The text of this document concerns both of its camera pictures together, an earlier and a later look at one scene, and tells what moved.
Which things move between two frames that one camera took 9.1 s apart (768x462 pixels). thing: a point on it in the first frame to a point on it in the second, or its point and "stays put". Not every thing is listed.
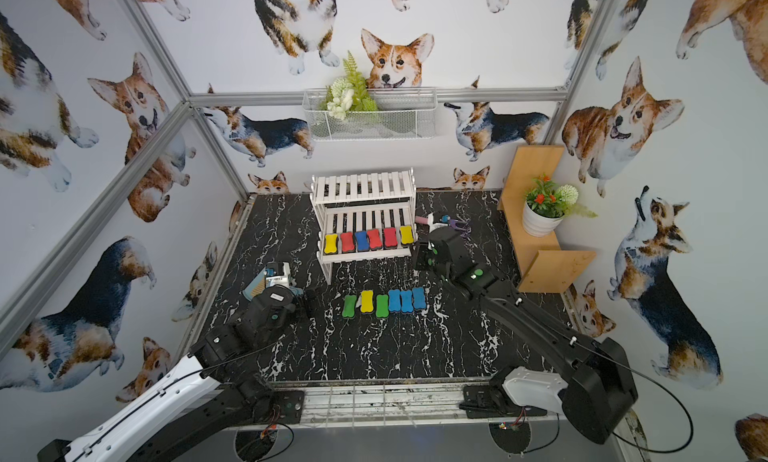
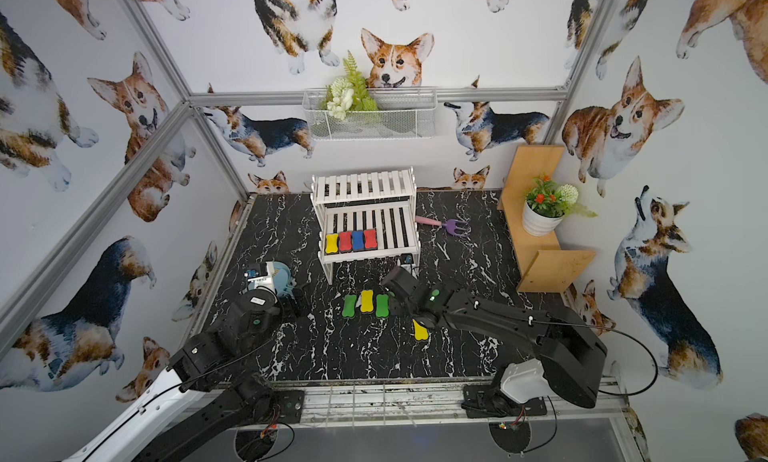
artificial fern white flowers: (347, 93) stays put
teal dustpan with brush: (256, 286) to (281, 278)
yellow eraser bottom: (407, 235) to (420, 332)
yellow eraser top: (367, 301) stays put
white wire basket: (348, 109) stays put
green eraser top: (349, 306) stays put
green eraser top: (382, 309) stays put
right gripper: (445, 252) to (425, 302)
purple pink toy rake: (464, 228) stays put
